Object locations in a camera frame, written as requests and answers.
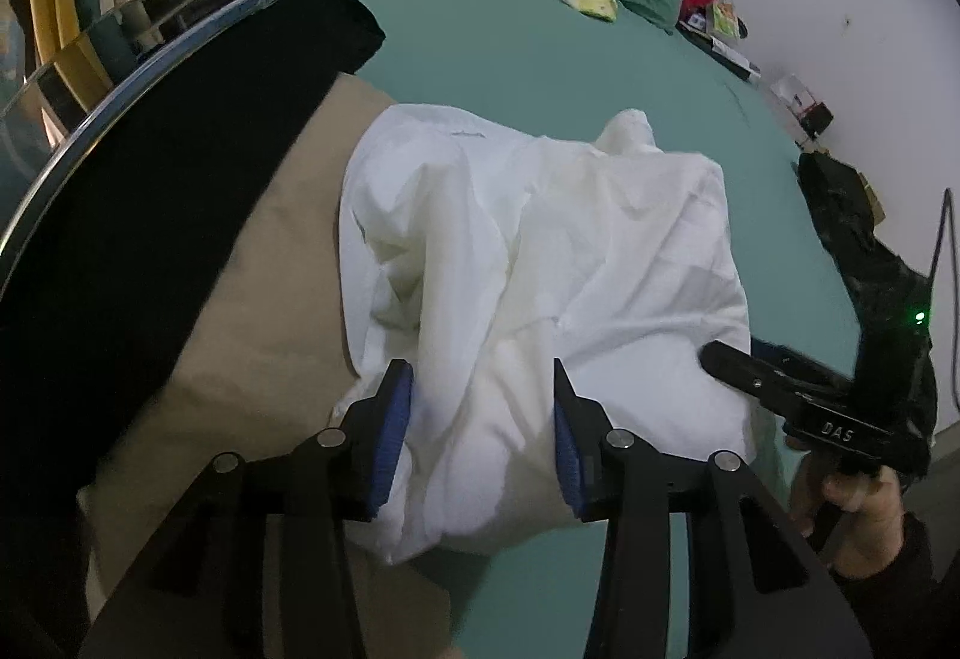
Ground beige garment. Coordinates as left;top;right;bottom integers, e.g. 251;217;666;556
75;73;458;659

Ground person's right hand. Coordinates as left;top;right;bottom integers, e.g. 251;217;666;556
784;434;908;581

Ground colourful picture book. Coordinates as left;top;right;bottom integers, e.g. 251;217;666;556
709;0;747;41

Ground person's right forearm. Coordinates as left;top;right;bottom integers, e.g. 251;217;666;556
829;513;960;659

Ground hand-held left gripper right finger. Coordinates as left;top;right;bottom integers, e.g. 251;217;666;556
553;357;875;659

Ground white paper item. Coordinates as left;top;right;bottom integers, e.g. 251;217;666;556
772;74;815;109

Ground black garment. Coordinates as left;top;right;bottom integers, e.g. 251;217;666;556
0;0;387;502

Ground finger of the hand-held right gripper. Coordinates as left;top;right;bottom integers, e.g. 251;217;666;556
750;340;860;398
699;340;807;416

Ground white hooded jacket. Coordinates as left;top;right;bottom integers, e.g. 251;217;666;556
336;103;755;566

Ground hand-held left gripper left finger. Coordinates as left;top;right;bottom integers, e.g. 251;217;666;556
79;359;416;659

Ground small black box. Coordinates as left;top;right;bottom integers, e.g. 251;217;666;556
799;100;835;139

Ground black crumpled cloth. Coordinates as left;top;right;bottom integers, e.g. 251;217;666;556
796;151;938;450

